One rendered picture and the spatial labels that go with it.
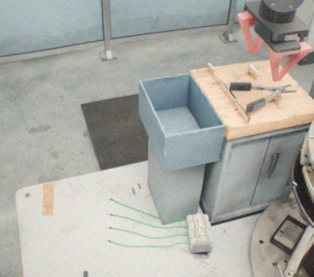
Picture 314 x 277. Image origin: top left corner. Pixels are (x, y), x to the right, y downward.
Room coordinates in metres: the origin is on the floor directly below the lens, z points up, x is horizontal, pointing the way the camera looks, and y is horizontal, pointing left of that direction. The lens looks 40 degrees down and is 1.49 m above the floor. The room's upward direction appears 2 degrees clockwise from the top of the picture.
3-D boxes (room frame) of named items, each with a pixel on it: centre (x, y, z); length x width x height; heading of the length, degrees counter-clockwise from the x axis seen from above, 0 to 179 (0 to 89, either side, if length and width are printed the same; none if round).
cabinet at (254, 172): (0.61, -0.18, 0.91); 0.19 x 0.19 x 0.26; 19
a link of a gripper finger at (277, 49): (0.54, -0.18, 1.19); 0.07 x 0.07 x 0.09; 19
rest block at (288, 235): (0.45, -0.28, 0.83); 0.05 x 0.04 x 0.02; 141
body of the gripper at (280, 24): (0.56, -0.17, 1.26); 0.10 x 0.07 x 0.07; 19
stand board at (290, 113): (0.61, -0.18, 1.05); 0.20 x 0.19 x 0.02; 109
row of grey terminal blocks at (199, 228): (0.46, -0.09, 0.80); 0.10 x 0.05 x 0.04; 5
